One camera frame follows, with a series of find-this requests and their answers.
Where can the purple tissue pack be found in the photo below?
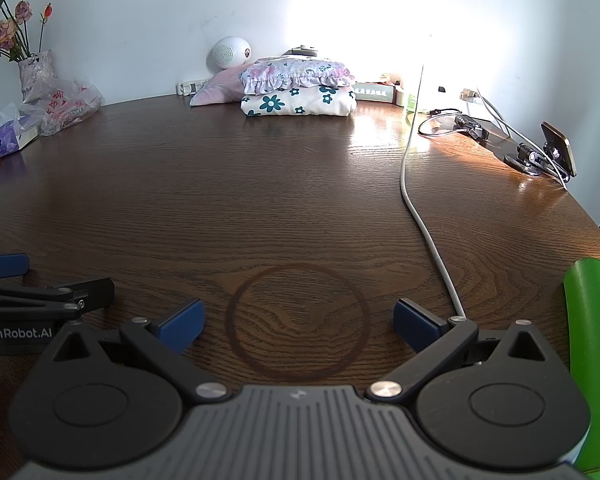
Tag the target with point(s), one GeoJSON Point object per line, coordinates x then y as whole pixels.
{"type": "Point", "coordinates": [2, 142]}

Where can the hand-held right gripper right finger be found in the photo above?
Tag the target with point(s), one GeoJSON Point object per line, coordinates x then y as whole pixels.
{"type": "Point", "coordinates": [415, 322]}

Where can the patterned flower vase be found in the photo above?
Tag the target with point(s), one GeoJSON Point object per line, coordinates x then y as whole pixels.
{"type": "Point", "coordinates": [35, 72]}

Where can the white charger plug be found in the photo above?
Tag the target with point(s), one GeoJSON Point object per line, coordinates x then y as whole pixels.
{"type": "Point", "coordinates": [470, 96]}

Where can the clear red-printed plastic bag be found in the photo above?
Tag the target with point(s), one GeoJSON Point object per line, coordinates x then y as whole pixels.
{"type": "Point", "coordinates": [65, 105]}

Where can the folded purple floral frilled cloth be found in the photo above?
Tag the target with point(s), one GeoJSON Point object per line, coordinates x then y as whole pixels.
{"type": "Point", "coordinates": [290, 72]}

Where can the folded white teal-flower cloth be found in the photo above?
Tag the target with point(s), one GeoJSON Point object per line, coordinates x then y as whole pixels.
{"type": "Point", "coordinates": [305, 102]}

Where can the white power strip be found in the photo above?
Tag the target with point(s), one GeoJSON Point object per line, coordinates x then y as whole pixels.
{"type": "Point", "coordinates": [190, 87]}

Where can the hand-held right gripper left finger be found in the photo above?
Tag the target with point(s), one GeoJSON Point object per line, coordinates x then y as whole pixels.
{"type": "Point", "coordinates": [182, 322]}

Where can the artificial pink flowers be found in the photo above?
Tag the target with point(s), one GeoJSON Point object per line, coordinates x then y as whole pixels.
{"type": "Point", "coordinates": [22, 10]}

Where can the small grey device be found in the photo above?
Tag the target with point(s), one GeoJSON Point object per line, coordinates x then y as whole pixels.
{"type": "Point", "coordinates": [302, 51]}

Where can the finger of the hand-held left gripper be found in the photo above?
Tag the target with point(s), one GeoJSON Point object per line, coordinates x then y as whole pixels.
{"type": "Point", "coordinates": [2, 266]}
{"type": "Point", "coordinates": [95, 295]}

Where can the smartphone on holder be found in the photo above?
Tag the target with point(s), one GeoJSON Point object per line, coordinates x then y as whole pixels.
{"type": "Point", "coordinates": [557, 147]}

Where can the white round camera device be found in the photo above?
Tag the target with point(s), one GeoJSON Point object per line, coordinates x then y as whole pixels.
{"type": "Point", "coordinates": [227, 52]}

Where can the green plastic object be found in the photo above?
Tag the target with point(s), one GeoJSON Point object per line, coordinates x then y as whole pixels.
{"type": "Point", "coordinates": [595, 335]}

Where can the pink blue purple mesh garment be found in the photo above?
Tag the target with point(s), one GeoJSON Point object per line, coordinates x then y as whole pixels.
{"type": "Point", "coordinates": [215, 87]}

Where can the white green box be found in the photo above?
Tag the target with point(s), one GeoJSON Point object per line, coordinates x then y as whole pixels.
{"type": "Point", "coordinates": [375, 92]}

